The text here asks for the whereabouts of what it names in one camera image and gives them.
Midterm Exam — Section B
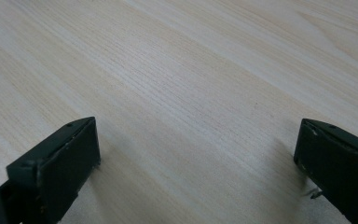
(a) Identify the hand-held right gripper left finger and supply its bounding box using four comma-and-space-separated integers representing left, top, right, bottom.
0, 116, 102, 224

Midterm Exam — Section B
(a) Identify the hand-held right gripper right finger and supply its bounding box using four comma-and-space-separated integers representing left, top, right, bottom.
293, 118, 358, 224

